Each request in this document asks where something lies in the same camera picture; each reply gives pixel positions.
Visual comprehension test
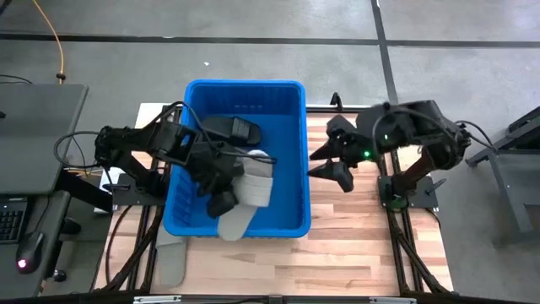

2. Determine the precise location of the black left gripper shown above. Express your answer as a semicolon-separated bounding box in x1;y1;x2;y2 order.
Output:
183;134;246;219

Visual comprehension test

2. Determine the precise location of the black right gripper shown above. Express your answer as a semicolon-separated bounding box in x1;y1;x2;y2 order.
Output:
307;124;383;193

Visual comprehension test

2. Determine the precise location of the grey rubber slide sandal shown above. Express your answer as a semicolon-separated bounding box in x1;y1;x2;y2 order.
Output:
154;234;190;288
216;149;276;242

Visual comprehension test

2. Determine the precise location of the black rubber slide sandal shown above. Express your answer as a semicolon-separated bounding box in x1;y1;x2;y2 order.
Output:
201;116;262;148

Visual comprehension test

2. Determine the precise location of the blue plastic bin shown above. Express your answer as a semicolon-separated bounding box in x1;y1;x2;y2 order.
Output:
162;79;313;239

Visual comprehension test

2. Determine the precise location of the white paper sheet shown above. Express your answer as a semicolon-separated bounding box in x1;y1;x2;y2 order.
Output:
99;166;123;191

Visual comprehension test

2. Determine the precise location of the black metal stand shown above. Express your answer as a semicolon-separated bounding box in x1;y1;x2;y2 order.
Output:
465;105;540;237

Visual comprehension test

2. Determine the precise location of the dark grey desk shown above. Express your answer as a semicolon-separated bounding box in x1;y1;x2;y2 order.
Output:
0;189;73;299

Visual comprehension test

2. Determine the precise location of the black computer mouse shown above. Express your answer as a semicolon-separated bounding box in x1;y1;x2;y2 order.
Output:
15;231;46;275

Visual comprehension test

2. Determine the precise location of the black keyboard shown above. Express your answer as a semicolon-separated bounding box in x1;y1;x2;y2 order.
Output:
0;202;26;245

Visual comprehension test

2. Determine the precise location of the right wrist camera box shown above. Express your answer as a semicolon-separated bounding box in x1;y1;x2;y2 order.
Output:
327;114;359;140

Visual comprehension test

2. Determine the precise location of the black aluminium table frame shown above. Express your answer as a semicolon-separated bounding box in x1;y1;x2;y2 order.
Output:
100;104;455;296

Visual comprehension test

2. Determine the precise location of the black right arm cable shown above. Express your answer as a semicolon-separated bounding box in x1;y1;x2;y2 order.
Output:
454;119;495;152

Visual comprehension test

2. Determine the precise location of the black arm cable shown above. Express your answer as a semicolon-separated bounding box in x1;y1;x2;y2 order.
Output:
454;119;495;152
53;129;109;170

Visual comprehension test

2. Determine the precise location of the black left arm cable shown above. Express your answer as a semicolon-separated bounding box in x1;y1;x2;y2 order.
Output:
53;129;109;170

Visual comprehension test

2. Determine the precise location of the yellow cable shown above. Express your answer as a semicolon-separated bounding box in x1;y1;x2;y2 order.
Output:
31;0;67;79

